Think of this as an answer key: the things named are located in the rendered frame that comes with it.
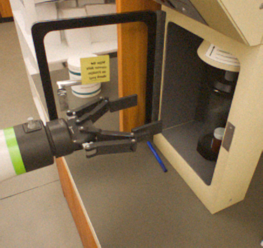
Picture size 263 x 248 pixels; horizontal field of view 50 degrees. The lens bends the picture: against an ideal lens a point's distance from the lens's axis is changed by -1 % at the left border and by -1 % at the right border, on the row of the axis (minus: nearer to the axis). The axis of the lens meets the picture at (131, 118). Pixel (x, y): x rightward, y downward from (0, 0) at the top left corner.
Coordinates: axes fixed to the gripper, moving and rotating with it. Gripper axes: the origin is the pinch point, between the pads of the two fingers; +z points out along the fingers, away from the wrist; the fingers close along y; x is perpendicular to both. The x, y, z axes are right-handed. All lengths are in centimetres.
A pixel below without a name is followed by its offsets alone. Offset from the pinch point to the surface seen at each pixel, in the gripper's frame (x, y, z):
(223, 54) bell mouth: -12.3, -3.6, 17.3
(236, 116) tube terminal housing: -3.8, -13.4, 14.3
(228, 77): -4.2, -1.2, 23.2
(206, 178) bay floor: 20.5, -8.7, 15.8
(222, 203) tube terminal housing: 24.7, -14.5, 17.3
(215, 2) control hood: -26.5, -13.0, 4.1
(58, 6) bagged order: 10, 129, 14
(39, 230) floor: 123, 67, -31
